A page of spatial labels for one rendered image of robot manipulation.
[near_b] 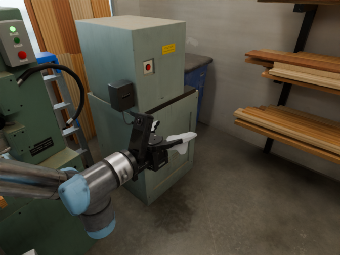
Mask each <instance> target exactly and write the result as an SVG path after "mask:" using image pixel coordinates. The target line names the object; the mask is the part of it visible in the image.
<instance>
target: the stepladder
mask: <svg viewBox="0 0 340 255"><path fill-rule="evenodd" d="M35 56H36V59H37V62H38V64H41V63H46V62H49V63H53V64H59V62H58V58H57V57H56V55H55V54H52V53H50V52H41V53H35ZM51 70H52V71H53V73H54V74H53V75H49V76H45V77H43V74H42V72H41V74H42V77H43V80H44V83H45V86H46V89H47V92H48V94H49V91H48V88H47V85H46V83H47V82H51V81H55V80H56V81H57V84H58V87H59V89H60V92H61V95H62V98H63V100H64V102H62V103H59V104H56V105H53V102H52V99H51V96H50V94H49V97H50V100H51V104H52V107H53V110H54V113H55V116H56V119H57V122H58V125H59V128H60V131H61V134H62V137H63V140H64V143H65V146H67V147H69V146H68V144H67V141H66V138H65V137H67V136H69V135H72V134H74V133H76V136H77V139H78V142H79V145H80V147H81V148H80V149H78V150H76V151H75V152H77V153H78V154H80V156H82V155H83V156H84V159H85V161H86V168H89V167H91V166H92V165H94V161H93V158H92V155H91V152H90V150H89V147H88V144H87V141H86V138H85V136H84V133H83V130H82V128H81V125H80V122H79V119H78V118H77V119H76V120H75V121H74V122H73V123H72V125H73V126H72V127H70V128H68V129H65V130H62V127H61V124H60V122H59V119H58V116H57V113H56V112H57V111H59V110H62V109H65V108H67V111H68V114H69V117H70V118H71V117H72V116H73V115H74V114H75V113H76V111H75V108H74V105H73V102H72V99H71V96H70V93H69V90H68V88H67V85H66V82H65V79H64V76H63V73H62V71H61V70H59V69H52V68H51Z"/></svg>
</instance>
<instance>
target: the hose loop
mask: <svg viewBox="0 0 340 255"><path fill-rule="evenodd" d="M48 68H52V69H59V70H63V71H65V72H67V73H68V74H69V75H71V76H72V77H73V78H74V79H75V80H76V82H77V85H78V87H79V89H80V103H79V106H78V108H77V111H76V113H75V114H74V115H73V116H72V117H71V118H70V119H69V120H68V121H67V122H66V123H65V125H66V126H70V125H71V124H72V123H73V122H74V121H75V120H76V119H77V118H78V116H79V115H80V113H81V111H82V108H83V106H84V87H83V85H82V83H81V80H80V78H79V77H78V75H77V74H76V73H74V72H73V71H72V70H71V69H69V68H68V67H66V66H64V65H59V64H53V63H45V64H41V65H38V66H34V67H31V68H29V69H27V70H26V71H25V72H24V73H23V74H22V75H21V76H20V77H19V78H18V79H17V80H16V81H17V84H18V86H19V87H20V85H21V84H23V83H24V82H25V81H26V80H27V78H28V77H29V76H31V75H32V74H33V73H35V72H38V71H41V70H44V69H48Z"/></svg>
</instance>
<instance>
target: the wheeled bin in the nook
mask: <svg viewBox="0 0 340 255"><path fill-rule="evenodd" d="M212 62H213V58H211V57H208V56H202V55H197V54H190V53H185V67H184V86H185V85H189V86H192V87H195V88H196V90H198V103H197V116H196V126H197V122H198V117H199V112H200V106H201V100H202V97H203V90H204V83H205V78H206V72H207V67H208V64H210V63H212Z"/></svg>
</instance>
